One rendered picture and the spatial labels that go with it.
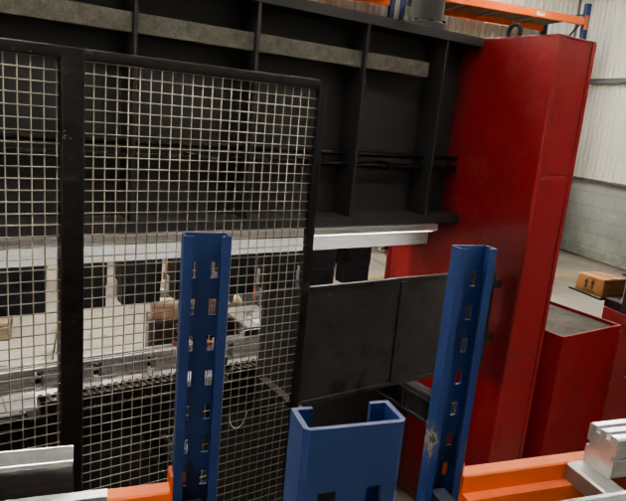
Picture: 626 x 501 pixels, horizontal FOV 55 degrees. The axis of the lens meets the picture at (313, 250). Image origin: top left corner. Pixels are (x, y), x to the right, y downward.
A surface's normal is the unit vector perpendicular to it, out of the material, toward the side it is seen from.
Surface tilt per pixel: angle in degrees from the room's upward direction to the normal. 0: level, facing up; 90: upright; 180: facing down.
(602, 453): 90
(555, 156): 90
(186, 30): 90
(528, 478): 90
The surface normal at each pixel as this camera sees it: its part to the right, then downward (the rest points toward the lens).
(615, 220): -0.94, -0.01
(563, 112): 0.55, 0.23
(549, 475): 0.33, 0.23
